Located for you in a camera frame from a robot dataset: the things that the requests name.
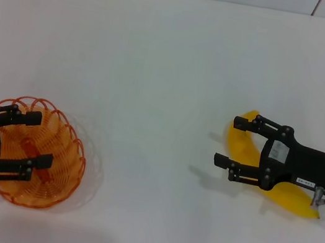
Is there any orange wire basket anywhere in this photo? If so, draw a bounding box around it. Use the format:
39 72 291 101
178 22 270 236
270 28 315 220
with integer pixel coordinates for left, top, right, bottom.
0 91 96 216

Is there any silver cable connector plug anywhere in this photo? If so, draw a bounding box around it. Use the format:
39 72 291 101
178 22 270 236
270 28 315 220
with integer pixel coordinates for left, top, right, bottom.
309 185 325 209

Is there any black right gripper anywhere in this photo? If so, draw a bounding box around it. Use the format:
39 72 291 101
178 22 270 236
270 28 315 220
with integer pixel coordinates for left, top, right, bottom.
209 107 325 201

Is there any yellow plastic banana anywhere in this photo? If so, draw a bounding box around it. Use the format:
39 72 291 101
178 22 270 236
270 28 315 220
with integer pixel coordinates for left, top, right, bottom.
214 105 325 221

